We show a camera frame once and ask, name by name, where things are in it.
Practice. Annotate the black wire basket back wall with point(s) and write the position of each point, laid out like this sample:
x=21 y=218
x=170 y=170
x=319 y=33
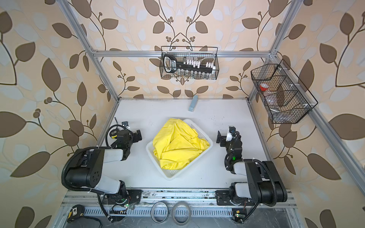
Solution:
x=205 y=53

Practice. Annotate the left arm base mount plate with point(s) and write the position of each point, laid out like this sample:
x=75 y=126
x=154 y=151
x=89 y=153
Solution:
x=132 y=196

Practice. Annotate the red capped item in basket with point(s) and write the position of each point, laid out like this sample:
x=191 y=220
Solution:
x=264 y=87

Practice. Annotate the black wire basket wall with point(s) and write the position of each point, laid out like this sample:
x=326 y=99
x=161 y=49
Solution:
x=205 y=53
x=288 y=99

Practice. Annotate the white plastic perforated basket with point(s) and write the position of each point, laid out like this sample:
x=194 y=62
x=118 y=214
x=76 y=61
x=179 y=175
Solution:
x=171 y=174

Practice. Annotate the black tool with white sockets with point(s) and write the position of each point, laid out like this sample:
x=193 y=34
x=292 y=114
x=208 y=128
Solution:
x=172 y=63

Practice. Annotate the yellow trousers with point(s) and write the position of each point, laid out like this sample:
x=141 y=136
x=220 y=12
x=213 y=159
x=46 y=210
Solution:
x=177 y=145

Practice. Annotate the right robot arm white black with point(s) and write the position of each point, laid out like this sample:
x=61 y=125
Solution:
x=263 y=184

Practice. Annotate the aluminium front rail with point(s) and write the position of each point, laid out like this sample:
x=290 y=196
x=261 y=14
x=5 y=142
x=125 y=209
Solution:
x=202 y=203

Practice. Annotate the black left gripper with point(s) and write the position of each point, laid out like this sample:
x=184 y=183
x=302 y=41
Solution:
x=132 y=136

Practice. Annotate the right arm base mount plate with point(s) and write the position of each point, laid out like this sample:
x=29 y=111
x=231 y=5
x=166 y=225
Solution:
x=223 y=198

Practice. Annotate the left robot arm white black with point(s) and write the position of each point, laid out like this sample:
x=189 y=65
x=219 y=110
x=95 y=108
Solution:
x=83 y=171

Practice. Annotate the black yellow tape measure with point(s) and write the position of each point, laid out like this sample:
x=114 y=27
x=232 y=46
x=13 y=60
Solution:
x=75 y=213

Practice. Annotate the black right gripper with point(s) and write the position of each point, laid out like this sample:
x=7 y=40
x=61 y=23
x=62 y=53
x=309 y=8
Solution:
x=226 y=139

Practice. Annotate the black wire basket right wall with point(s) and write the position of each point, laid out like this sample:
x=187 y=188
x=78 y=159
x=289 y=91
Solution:
x=288 y=99

